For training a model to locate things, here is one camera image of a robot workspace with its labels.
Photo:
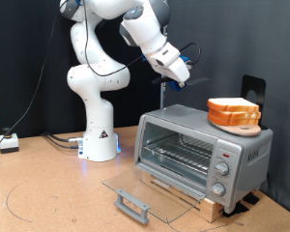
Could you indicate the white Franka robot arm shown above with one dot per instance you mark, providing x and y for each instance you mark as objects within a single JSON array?
[{"x": 96, "y": 80}]

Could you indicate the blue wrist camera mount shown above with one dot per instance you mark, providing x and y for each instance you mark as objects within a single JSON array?
[{"x": 186, "y": 61}]

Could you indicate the silver toaster oven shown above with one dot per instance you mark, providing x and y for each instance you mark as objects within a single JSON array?
[{"x": 248, "y": 151}]

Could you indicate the black foam pad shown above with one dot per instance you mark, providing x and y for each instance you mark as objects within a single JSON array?
[
  {"x": 236, "y": 209},
  {"x": 252, "y": 198}
]

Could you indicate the wooden slatted block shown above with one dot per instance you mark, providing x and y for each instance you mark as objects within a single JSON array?
[{"x": 209, "y": 208}]

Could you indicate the vertical aluminium pole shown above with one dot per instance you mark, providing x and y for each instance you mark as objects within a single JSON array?
[{"x": 163, "y": 96}]

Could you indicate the black metal bookend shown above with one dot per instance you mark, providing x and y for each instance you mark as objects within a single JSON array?
[{"x": 259, "y": 85}]

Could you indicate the silver oven knob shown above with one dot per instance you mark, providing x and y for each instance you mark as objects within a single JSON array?
[
  {"x": 222, "y": 168},
  {"x": 217, "y": 188}
]

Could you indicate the emergency stop button box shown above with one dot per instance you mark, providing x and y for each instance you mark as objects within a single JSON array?
[{"x": 8, "y": 141}]

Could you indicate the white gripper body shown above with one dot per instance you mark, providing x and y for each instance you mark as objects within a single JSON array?
[{"x": 175, "y": 71}]

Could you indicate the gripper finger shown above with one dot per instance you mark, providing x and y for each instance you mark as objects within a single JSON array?
[{"x": 182, "y": 84}]

